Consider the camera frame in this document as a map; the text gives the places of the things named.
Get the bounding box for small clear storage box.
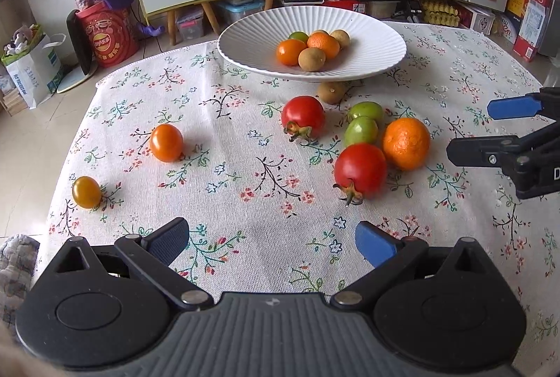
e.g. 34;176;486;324
176;7;206;42

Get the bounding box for yellow egg carton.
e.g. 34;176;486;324
420;0;460;25

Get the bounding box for small mandarin orange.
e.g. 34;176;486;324
307;33;341;59

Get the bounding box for blue-lid clear storage box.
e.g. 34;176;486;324
216;0;265;27

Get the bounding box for floral tablecloth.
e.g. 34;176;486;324
35;20;560;343

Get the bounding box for white cardboard box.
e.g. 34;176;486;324
459;3;497;36

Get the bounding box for white ribbed plate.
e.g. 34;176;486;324
217;6;407;81

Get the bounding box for grey quilted blanket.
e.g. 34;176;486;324
0;235;41;329

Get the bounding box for red tomato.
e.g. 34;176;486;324
332;143;389;206
281;96;327;142

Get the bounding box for red box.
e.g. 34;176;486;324
324;0;364;12

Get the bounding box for orange tomato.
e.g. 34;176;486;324
149;123;184;163
276;39;308;67

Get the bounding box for red snack bucket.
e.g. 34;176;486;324
75;1;141;69

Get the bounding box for yellow cherry tomato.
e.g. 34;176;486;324
72;176;103;210

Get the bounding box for white paper shopping bag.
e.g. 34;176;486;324
1;25;66;110

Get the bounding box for plush toy in bag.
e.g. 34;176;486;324
3;24;42;54

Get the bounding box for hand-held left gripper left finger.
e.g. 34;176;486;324
55;217;215;311

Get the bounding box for large mandarin orange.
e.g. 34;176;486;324
382;117;432;171

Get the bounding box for brown kiwi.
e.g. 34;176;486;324
317;81;351;105

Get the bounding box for white blue printed carton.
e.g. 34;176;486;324
513;0;548;63

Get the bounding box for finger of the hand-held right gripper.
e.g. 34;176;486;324
487;87;560;120
447;117;560;181

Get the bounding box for black panel on white base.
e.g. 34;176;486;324
57;9;99;94

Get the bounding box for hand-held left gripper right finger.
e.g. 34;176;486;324
329;221;497;310

